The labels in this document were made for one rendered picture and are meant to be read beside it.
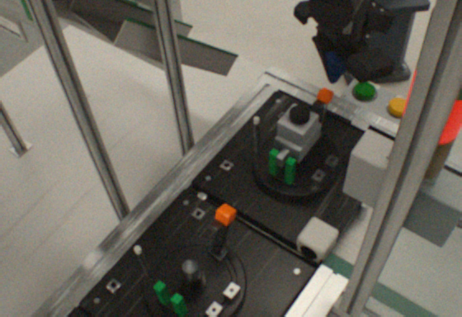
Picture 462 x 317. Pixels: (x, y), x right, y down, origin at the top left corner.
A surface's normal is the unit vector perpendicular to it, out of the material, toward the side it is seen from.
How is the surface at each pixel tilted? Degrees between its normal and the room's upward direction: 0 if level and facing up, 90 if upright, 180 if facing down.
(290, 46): 0
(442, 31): 90
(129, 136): 0
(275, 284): 0
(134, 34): 90
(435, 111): 90
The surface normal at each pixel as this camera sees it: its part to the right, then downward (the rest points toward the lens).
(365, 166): -0.60, 0.65
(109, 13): 0.68, 0.55
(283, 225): -0.06, -0.62
